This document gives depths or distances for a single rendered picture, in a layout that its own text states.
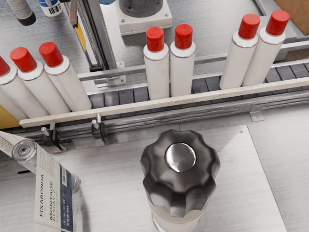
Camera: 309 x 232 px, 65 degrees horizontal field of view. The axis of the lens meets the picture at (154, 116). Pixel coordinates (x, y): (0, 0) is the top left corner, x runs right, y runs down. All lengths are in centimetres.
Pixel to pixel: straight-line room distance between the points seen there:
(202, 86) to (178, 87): 10
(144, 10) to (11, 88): 48
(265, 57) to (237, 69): 6
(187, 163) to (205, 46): 63
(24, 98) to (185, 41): 36
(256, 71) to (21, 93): 51
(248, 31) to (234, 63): 8
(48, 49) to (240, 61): 38
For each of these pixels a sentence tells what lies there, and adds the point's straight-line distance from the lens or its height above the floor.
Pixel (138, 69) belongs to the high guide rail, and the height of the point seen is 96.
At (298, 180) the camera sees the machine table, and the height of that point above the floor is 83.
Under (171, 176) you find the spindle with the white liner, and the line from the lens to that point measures 23.
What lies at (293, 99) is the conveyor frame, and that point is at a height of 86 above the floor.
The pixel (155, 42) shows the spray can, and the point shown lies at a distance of 47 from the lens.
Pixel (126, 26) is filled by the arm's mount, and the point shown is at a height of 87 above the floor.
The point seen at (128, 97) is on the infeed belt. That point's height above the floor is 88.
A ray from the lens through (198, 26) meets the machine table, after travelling 89.
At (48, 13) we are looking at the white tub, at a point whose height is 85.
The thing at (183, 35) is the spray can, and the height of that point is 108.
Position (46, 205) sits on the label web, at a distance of 41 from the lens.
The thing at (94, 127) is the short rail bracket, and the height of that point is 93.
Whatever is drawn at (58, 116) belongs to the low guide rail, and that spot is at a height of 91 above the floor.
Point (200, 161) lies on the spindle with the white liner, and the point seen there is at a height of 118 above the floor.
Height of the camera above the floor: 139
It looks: 59 degrees down
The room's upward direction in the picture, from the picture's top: 7 degrees counter-clockwise
